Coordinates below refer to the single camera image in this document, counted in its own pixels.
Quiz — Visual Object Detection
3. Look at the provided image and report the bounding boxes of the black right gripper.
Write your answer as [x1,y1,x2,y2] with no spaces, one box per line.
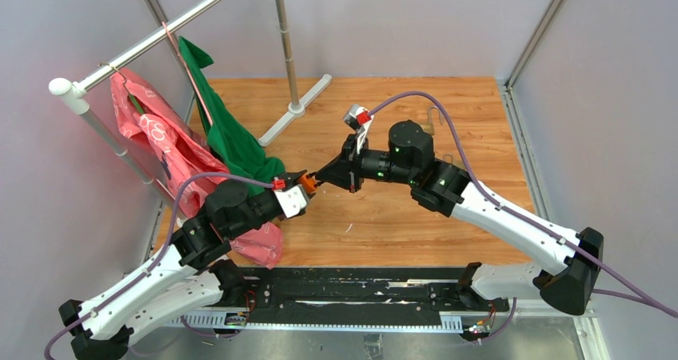
[316,134,416,195]

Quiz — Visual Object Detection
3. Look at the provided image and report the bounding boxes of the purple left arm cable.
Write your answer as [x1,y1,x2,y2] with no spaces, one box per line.
[43,172,287,360]

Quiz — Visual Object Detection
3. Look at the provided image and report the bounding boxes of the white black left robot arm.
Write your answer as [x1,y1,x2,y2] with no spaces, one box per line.
[59,171,318,359]

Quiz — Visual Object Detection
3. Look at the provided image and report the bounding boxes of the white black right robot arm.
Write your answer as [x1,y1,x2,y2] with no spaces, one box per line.
[315,120,604,316]

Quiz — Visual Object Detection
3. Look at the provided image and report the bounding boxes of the orange black Opel padlock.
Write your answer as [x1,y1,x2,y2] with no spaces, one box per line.
[297,172,320,197]

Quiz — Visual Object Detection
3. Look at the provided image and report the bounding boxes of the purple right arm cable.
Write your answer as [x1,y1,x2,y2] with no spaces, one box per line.
[356,90,678,319]

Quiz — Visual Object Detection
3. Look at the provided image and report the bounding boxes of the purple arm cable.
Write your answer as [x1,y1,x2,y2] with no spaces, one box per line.
[356,90,678,319]
[43,172,287,360]

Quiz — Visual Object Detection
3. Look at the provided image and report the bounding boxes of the aluminium frame post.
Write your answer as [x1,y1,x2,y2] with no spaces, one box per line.
[497,0,609,359]

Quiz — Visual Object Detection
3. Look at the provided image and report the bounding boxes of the large brass padlock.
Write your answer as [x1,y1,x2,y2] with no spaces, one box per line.
[420,105,445,135]

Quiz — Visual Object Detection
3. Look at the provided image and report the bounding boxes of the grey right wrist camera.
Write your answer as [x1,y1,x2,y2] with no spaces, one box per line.
[343,104,373,155]

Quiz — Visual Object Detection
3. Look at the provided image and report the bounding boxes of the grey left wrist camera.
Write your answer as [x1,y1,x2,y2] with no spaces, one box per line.
[273,185,309,218]

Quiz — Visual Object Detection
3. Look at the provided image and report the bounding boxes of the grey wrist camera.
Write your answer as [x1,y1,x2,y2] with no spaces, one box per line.
[343,104,373,155]
[273,185,309,218]

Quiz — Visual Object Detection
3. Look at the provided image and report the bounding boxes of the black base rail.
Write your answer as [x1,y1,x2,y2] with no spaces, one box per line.
[150,266,512,342]

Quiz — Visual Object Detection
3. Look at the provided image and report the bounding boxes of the green garment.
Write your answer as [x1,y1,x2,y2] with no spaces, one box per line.
[178,37,285,183]

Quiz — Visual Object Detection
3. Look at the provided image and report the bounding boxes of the white metal clothes rack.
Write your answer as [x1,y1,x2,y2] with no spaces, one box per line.
[48,0,333,205]

